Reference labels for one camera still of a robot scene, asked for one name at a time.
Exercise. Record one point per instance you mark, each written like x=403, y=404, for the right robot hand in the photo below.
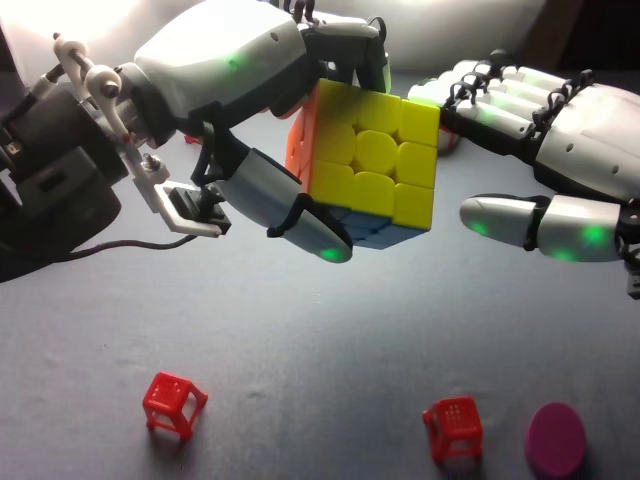
x=575, y=145

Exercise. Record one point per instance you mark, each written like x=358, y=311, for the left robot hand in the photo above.
x=220, y=75

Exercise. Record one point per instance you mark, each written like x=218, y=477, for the Rubik's cube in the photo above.
x=375, y=155

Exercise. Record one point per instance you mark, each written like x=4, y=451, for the small red toy piece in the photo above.
x=192, y=139

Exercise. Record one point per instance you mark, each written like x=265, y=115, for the red and white toy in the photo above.
x=448, y=142

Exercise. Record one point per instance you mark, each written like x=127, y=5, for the grey table cloth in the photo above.
x=320, y=350

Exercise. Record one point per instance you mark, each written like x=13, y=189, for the magenta round disc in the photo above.
x=556, y=440

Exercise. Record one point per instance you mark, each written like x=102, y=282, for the red toy stool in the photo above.
x=172, y=405
x=455, y=425

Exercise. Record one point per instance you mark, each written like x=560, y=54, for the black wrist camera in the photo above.
x=192, y=207

